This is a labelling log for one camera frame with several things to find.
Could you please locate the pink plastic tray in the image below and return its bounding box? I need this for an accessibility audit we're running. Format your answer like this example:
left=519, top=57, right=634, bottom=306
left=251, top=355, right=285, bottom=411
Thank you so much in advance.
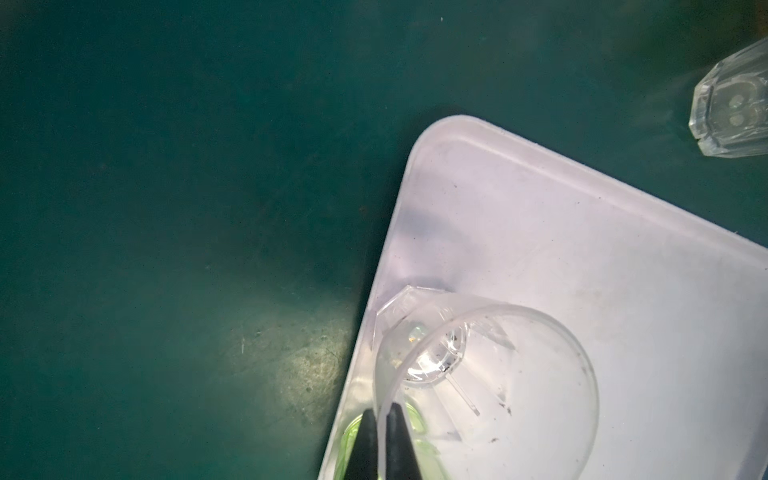
left=319, top=115, right=767, bottom=479

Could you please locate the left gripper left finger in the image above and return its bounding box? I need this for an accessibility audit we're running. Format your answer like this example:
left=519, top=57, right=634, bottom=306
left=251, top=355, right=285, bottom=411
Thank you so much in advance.
left=344, top=409, right=378, bottom=480

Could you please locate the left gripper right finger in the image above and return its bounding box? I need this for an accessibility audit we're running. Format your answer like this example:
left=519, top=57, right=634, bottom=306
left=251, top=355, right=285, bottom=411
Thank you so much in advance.
left=385, top=403, right=422, bottom=480

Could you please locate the clear faceted glass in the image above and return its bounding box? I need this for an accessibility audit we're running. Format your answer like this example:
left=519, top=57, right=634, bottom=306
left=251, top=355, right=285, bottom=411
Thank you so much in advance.
left=373, top=286, right=599, bottom=479
left=689, top=38, right=767, bottom=158

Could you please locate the small green cup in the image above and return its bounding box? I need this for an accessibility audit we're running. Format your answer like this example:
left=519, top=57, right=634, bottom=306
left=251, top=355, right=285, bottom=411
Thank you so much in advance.
left=333, top=403, right=448, bottom=479

